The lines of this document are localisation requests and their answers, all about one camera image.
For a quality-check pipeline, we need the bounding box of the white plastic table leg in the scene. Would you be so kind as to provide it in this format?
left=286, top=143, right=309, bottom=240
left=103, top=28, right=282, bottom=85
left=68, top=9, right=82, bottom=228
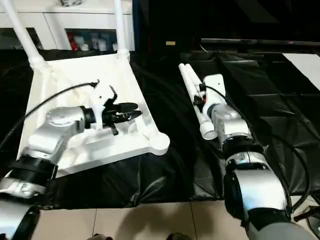
left=178, top=63, right=219, bottom=141
left=113, top=0, right=131, bottom=59
left=0, top=0, right=49, bottom=69
left=185, top=63, right=209, bottom=101

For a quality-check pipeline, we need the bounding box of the black backdrop cloth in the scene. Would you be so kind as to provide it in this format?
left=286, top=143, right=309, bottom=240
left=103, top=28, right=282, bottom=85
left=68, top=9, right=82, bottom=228
left=133, top=0, right=320, bottom=55

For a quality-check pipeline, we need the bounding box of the black horizontal bar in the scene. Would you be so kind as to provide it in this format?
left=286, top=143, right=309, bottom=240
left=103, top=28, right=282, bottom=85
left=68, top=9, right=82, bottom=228
left=200, top=38, right=320, bottom=49

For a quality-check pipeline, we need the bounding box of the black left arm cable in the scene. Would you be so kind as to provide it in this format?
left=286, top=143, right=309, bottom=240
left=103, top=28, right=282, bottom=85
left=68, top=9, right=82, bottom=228
left=0, top=79, right=100, bottom=151

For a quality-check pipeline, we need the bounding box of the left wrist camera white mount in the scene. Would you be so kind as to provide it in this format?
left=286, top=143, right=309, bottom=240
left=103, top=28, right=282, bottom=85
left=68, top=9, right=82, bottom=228
left=89, top=83, right=116, bottom=131

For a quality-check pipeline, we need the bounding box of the dark object on cabinet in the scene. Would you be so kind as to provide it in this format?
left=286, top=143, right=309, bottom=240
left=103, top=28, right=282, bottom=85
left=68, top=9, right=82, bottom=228
left=59, top=0, right=84, bottom=7

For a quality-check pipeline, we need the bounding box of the black glossy mat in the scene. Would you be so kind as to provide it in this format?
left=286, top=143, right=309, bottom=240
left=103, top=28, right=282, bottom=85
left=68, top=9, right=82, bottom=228
left=0, top=48, right=320, bottom=210

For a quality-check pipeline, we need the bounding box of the white glass-door cabinet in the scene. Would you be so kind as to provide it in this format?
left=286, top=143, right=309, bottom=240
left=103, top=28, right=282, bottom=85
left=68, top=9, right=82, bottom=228
left=0, top=0, right=136, bottom=53

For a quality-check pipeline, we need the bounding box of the black object on floor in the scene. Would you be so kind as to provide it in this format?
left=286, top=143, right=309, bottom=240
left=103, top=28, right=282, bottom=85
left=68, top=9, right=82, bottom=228
left=293, top=205, right=320, bottom=224

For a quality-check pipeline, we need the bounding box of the white flat panel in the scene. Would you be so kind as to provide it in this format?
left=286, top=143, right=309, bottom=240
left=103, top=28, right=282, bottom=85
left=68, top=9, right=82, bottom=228
left=281, top=52, right=320, bottom=91

